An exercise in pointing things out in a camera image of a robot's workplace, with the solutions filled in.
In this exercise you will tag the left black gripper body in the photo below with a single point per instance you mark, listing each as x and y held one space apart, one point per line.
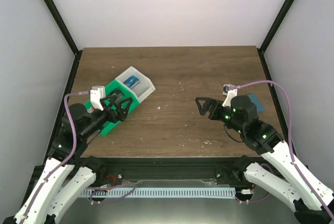
112 114

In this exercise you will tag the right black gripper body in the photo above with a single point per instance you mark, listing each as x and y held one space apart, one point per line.
215 109

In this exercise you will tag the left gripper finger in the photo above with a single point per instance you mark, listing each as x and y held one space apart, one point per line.
108 102
122 108

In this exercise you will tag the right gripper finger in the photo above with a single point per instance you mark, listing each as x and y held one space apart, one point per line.
202 102
203 109

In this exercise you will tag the blue leather card holder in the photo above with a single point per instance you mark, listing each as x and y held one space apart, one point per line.
254 99

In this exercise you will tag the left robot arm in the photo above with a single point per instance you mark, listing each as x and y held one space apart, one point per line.
51 198

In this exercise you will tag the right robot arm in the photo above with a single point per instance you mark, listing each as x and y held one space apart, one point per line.
309 199

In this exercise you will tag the blue VIP card stack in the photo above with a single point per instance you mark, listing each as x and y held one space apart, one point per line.
131 81

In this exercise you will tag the green plastic bin front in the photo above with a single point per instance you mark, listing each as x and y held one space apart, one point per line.
108 127

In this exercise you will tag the white plastic bin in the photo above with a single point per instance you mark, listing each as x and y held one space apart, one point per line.
141 91

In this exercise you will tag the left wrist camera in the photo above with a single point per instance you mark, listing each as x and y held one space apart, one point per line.
96 94

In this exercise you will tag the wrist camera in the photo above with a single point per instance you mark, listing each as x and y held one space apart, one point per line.
229 91
96 94

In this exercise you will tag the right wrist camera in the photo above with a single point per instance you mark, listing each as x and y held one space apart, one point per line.
229 91

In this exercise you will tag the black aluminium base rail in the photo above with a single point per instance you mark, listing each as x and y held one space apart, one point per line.
172 168

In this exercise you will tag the light blue cable duct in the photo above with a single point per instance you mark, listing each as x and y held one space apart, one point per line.
162 192

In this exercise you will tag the left black frame post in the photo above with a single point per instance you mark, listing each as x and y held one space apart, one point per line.
61 25

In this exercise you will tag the black frame post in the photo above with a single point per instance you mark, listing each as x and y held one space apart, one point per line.
61 25
287 4

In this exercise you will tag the right black frame post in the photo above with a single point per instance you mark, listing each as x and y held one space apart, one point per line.
287 4

